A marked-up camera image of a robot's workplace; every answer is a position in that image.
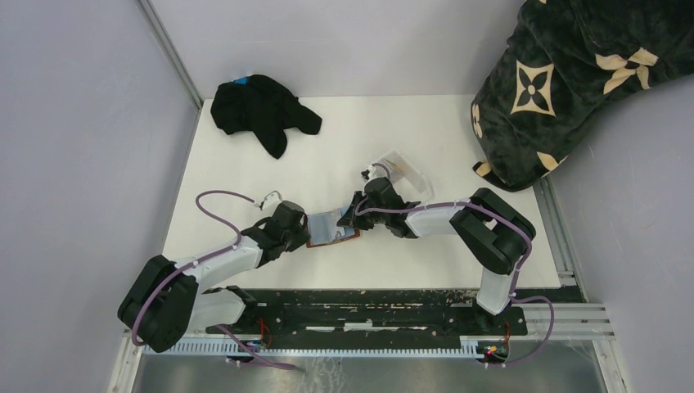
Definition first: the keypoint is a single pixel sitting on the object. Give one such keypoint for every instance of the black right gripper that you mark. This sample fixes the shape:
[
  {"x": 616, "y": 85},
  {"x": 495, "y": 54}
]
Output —
[{"x": 351, "y": 220}]

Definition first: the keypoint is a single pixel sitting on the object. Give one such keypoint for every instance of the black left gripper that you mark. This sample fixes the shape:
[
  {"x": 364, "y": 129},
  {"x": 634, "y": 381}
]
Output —
[{"x": 300, "y": 240}]

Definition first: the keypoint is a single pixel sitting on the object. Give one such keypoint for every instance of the brown leather card holder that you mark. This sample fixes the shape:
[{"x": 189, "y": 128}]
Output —
[{"x": 324, "y": 231}]

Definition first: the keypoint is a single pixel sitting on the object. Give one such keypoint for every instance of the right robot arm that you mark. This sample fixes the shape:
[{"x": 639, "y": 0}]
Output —
[{"x": 498, "y": 236}]

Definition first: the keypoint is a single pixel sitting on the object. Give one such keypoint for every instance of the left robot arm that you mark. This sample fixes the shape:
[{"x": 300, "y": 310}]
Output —
[{"x": 170, "y": 298}]

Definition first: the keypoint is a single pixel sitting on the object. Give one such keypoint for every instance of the stack of white cards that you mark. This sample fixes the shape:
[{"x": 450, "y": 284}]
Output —
[{"x": 394, "y": 169}]

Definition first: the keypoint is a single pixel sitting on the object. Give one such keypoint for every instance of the clear acrylic card box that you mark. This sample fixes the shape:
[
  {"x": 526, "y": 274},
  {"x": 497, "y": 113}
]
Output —
[{"x": 407, "y": 179}]

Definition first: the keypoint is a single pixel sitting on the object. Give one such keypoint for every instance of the black cloth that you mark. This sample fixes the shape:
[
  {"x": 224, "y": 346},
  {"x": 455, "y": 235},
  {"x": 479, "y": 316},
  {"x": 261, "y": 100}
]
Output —
[{"x": 264, "y": 107}]

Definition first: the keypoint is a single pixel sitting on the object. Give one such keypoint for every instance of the black patterned blanket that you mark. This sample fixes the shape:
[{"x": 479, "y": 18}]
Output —
[{"x": 564, "y": 62}]

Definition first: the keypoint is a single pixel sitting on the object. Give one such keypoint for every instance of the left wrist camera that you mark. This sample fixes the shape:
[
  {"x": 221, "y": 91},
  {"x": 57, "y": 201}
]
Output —
[{"x": 269, "y": 201}]

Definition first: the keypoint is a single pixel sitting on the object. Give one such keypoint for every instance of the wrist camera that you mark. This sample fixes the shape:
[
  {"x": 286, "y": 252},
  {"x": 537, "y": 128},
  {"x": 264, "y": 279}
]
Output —
[
  {"x": 371, "y": 172},
  {"x": 269, "y": 201}
]

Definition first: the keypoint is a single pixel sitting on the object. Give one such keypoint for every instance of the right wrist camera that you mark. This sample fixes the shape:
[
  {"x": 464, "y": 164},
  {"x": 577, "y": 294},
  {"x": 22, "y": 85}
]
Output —
[{"x": 371, "y": 172}]

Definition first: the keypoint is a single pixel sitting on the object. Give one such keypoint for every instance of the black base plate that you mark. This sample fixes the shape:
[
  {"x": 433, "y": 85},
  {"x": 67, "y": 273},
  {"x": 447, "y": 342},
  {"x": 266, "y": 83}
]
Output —
[{"x": 424, "y": 319}]

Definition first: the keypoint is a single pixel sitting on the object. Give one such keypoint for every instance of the aluminium rail frame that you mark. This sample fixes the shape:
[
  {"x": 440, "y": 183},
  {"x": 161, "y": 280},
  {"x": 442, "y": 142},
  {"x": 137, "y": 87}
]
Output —
[{"x": 352, "y": 270}]

